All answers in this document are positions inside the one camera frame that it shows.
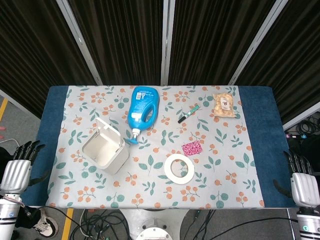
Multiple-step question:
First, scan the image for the white black sneaker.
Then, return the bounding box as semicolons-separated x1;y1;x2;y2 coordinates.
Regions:
32;208;59;238

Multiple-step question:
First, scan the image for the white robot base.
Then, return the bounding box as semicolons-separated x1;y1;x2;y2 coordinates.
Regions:
119;208;191;240

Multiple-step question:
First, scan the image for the floral grey tablecloth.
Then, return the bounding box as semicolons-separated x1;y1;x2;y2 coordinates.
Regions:
46;85;265;210

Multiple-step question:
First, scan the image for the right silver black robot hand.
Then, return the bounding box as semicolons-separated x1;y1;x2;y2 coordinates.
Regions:
272;150;320;207

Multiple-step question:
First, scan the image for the black power strip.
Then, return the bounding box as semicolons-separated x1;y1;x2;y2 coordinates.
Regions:
285;133;313;140

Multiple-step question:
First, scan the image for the green black marker pen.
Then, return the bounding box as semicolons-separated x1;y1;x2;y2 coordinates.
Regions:
177;104;201;124

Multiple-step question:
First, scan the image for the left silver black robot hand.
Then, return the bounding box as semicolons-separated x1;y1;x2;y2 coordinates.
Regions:
0;140;50;195

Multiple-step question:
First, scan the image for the blue table cover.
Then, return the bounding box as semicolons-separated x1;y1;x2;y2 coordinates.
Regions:
21;85;298;209

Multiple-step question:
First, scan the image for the pink patterned card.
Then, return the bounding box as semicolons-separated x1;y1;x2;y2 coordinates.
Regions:
181;140;204;157

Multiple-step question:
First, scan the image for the white open-lid box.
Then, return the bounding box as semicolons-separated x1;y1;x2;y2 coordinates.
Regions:
81;117;130;176

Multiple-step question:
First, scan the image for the blue pump detergent bottle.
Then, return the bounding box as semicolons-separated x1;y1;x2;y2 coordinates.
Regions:
124;86;161;146

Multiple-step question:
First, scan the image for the dark curtain partition panel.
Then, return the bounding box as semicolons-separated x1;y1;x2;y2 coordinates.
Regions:
236;0;320;125
167;0;278;86
67;0;166;86
0;0;97;120

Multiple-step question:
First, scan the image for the black cable bundle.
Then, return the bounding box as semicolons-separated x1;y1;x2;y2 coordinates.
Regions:
44;207;298;240

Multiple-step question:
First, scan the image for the clear snack bag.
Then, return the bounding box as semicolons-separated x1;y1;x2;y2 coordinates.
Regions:
212;92;237;119

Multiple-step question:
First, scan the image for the white tape roll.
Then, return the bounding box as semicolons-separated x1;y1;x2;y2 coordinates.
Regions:
163;153;196;185

